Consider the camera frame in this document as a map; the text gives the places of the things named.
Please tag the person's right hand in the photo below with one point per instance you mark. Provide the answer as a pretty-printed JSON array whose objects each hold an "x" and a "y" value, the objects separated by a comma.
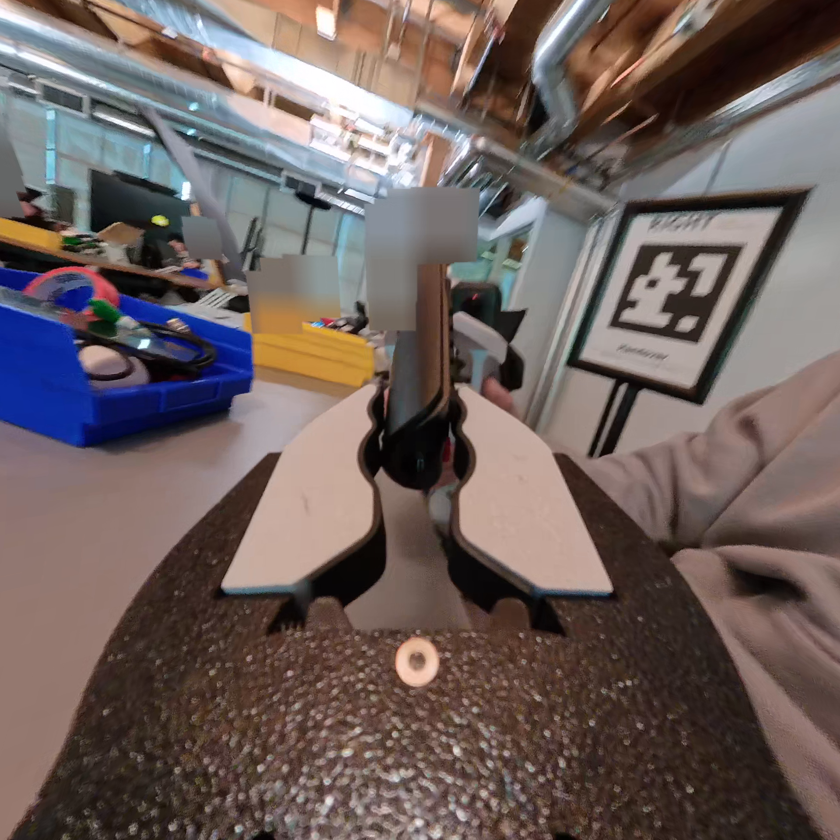
[{"x": 496, "y": 394}]

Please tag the dark computer monitor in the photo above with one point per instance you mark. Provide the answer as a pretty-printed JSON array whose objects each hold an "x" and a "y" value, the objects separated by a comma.
[{"x": 131, "y": 204}]

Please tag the red tape roll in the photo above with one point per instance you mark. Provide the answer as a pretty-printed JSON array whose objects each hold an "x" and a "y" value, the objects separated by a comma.
[{"x": 66, "y": 282}]

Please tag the person's right forearm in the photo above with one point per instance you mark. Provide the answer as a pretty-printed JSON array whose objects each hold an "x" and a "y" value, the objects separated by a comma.
[{"x": 748, "y": 525}]

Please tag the blue plastic bin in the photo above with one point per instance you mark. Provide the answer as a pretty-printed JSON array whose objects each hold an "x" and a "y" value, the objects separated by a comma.
[{"x": 79, "y": 407}]

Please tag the dark brown strip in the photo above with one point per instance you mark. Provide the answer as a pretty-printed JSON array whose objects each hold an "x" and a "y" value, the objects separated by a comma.
[{"x": 420, "y": 394}]

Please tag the green marker pen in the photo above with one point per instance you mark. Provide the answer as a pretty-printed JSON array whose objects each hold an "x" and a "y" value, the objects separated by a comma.
[{"x": 105, "y": 313}]

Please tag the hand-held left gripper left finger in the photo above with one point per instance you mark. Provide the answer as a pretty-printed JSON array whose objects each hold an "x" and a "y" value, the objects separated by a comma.
[{"x": 309, "y": 512}]

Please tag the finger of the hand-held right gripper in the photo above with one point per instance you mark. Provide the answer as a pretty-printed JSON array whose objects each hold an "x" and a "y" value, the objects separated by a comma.
[{"x": 483, "y": 352}]

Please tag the yellow storage bin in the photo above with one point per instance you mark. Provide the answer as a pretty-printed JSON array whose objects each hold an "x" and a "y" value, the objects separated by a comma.
[{"x": 26, "y": 236}]

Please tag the white rounded object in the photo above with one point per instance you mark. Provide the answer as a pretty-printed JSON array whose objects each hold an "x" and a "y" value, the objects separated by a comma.
[{"x": 112, "y": 368}]

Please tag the yellow plastic bin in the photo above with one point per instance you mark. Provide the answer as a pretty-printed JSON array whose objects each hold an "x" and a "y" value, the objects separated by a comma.
[{"x": 315, "y": 355}]

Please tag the grey desk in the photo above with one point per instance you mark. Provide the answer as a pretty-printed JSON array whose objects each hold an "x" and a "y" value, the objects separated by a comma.
[{"x": 131, "y": 525}]

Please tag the square marker wall poster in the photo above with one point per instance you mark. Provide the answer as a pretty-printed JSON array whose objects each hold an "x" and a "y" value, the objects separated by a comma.
[{"x": 689, "y": 289}]

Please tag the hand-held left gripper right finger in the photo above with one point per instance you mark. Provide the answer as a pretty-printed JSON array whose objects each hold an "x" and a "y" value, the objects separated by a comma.
[{"x": 525, "y": 512}]

